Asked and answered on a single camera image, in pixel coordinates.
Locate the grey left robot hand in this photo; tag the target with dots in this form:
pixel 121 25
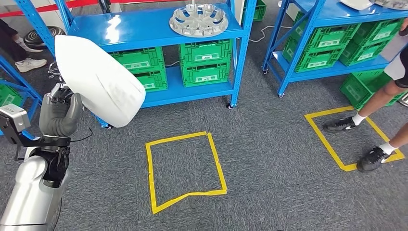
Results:
pixel 59 118

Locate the white curved plastic part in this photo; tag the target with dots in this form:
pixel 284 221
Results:
pixel 95 79
pixel 355 3

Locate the pale grey panel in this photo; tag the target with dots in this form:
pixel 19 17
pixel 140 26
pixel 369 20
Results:
pixel 47 17

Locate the black barrier post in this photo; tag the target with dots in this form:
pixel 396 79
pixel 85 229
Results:
pixel 104 5

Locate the blue metal shelf rack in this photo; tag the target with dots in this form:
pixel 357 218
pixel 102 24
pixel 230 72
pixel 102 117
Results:
pixel 32 102
pixel 325 12
pixel 143 27

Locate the white sneaker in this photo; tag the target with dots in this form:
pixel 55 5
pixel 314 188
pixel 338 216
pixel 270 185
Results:
pixel 30 65
pixel 28 47

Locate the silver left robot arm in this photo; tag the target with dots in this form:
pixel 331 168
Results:
pixel 28 197

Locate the open green crate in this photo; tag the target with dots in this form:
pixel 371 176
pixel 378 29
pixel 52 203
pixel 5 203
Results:
pixel 353 91

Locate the red barrier belt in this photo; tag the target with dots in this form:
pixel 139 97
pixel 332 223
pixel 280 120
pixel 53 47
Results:
pixel 54 7

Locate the person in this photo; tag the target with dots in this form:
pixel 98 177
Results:
pixel 8 41
pixel 382 95

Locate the grey wheel hubcap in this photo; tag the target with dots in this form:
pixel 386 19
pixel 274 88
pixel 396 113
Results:
pixel 199 19
pixel 392 3

